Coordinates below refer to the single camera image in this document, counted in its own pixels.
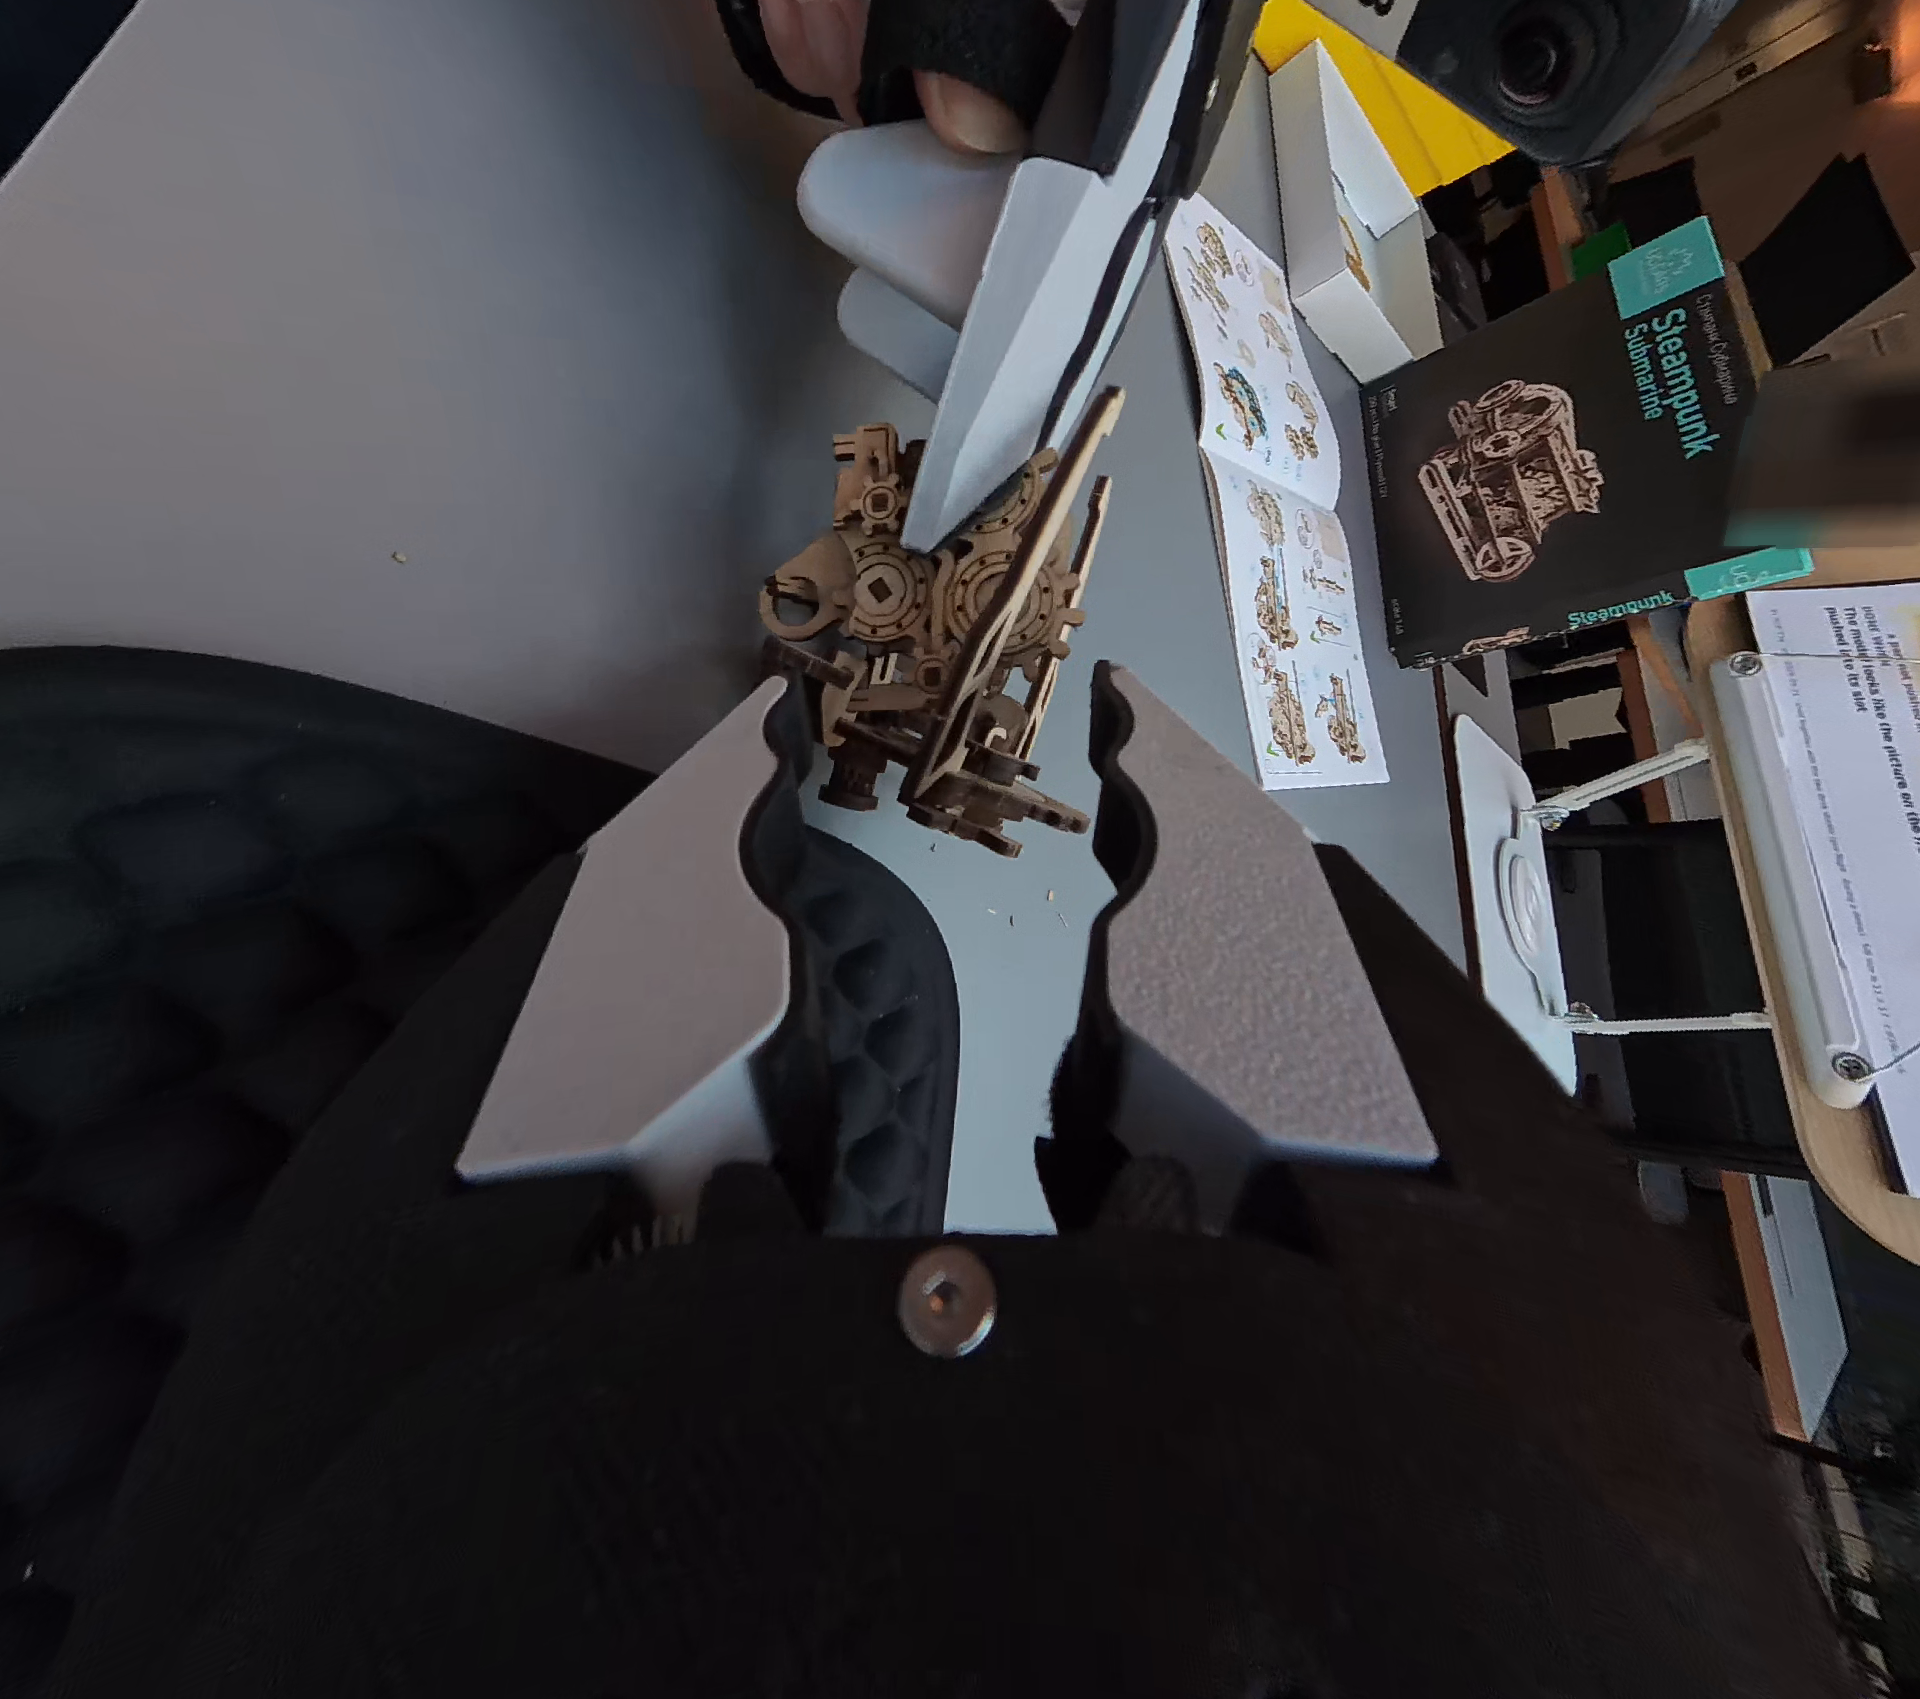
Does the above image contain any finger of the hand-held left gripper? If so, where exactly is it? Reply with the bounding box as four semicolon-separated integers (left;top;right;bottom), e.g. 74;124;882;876
907;0;1206;554

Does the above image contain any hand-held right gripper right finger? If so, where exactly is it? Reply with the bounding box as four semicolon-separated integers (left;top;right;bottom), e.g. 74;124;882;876
1041;662;1439;1236

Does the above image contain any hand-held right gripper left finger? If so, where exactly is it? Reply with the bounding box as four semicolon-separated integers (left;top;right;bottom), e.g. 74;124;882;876
454;676;828;1236

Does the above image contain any wooden gear model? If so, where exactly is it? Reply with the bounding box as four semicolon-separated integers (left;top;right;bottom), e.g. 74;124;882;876
755;384;1130;862

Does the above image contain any black model kit box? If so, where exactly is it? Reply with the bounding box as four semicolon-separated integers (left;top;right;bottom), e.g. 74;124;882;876
1356;214;1818;674

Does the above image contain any white open cardboard box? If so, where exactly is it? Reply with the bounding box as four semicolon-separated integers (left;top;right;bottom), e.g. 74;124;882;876
1263;38;1441;382

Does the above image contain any yellow storage bin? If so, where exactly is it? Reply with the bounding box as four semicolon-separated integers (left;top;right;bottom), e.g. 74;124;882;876
1252;0;1518;208

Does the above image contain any illustrated instruction booklet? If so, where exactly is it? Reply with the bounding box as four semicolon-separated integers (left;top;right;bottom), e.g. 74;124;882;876
1162;192;1392;794

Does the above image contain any black wrist rest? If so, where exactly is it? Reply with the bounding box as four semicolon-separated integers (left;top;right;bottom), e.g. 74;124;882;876
0;642;965;1625

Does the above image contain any printed paper sheet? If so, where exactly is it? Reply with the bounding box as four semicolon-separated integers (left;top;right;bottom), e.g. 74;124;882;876
1745;582;1920;1198

